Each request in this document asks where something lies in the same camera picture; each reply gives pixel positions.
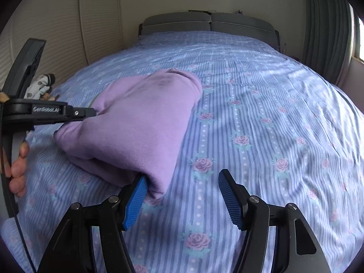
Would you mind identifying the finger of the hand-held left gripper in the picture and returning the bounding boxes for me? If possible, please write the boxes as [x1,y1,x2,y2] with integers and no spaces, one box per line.
[67,106,96,120]

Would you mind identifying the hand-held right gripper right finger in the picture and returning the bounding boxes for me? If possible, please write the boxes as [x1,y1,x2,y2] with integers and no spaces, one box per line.
[218,169,332,273]

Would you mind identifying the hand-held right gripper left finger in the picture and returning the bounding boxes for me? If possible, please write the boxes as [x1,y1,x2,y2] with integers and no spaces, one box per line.
[37,173,150,273]

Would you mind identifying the purple sweatshirt with green print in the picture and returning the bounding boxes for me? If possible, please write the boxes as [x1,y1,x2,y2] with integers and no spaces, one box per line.
[54,68,203,201]

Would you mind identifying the person's left hand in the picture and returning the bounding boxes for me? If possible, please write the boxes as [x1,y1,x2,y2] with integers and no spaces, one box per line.
[8,142,30,197]

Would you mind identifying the cream louvered wardrobe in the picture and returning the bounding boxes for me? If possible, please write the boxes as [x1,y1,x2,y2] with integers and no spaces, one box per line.
[0,0,126,91]

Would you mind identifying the blue floral striped duvet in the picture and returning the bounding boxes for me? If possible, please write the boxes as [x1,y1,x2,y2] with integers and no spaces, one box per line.
[0,31,361,273]

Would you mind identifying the grey padded headboard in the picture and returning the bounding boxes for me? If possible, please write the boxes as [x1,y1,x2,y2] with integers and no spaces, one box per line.
[138,12,281,52]

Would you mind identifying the grey-green curtain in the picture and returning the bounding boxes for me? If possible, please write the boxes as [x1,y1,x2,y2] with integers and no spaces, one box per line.
[301,0,356,86]

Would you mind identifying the window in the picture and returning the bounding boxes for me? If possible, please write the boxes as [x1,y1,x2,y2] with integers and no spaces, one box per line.
[351,6,364,63]

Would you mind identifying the black cable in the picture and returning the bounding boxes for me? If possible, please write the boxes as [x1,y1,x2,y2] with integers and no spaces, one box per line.
[13,213,39,273]

